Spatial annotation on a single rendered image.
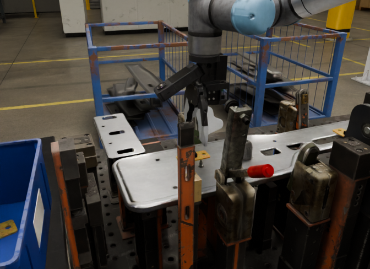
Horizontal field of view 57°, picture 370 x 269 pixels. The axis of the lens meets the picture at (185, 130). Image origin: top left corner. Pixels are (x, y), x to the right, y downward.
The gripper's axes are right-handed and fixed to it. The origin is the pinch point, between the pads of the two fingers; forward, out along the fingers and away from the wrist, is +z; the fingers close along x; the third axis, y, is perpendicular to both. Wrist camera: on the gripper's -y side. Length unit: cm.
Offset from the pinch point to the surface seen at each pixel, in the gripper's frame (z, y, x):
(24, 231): -9, -36, -34
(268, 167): -8.3, -0.3, -31.2
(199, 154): 6.0, 1.9, 0.4
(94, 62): 21, -2, 174
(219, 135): 35, 41, 63
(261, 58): 25, 126, 159
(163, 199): 6.3, -12.8, -14.6
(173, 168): 6.4, -6.6, -3.2
